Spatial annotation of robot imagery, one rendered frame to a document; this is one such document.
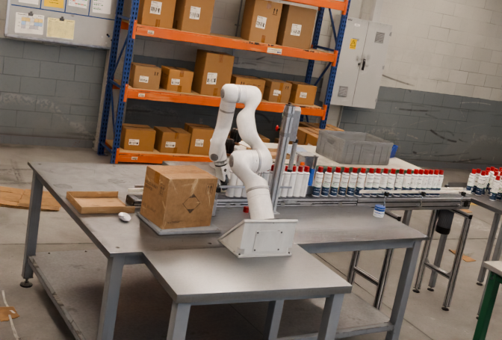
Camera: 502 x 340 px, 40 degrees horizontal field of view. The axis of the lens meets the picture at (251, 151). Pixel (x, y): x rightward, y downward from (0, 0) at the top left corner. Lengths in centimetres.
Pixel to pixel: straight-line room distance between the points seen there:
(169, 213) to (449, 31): 809
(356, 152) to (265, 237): 293
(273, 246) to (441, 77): 792
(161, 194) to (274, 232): 61
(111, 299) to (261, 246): 76
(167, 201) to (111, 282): 50
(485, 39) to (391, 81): 188
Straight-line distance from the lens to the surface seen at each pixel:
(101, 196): 397
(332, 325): 341
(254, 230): 337
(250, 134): 362
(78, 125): 849
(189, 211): 358
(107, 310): 338
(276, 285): 315
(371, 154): 634
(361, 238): 406
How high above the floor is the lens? 203
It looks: 12 degrees down
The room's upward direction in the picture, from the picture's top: 10 degrees clockwise
